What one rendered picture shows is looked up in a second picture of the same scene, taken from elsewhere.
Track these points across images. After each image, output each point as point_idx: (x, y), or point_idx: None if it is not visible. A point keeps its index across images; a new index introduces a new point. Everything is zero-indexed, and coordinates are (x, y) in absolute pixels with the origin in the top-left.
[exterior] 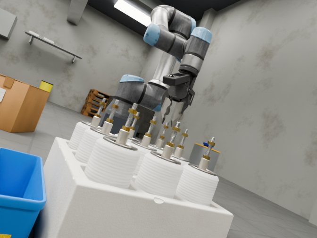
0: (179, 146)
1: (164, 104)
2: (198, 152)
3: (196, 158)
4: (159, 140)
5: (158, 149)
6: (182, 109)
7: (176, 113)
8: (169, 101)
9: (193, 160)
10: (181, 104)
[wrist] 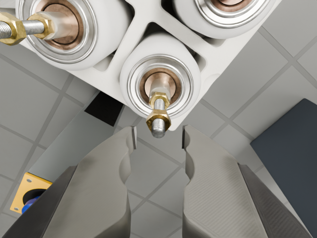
0: (37, 13)
1: (226, 183)
2: (64, 167)
3: (70, 155)
4: (158, 86)
5: (140, 52)
6: (58, 190)
7: (111, 157)
8: (204, 214)
9: (83, 154)
10: (63, 227)
